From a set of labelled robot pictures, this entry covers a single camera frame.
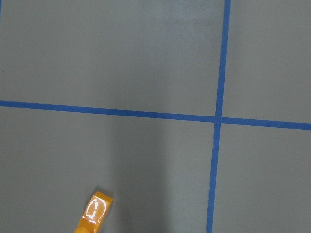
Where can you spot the orange trapezoid block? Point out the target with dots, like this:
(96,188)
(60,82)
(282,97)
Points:
(95,213)

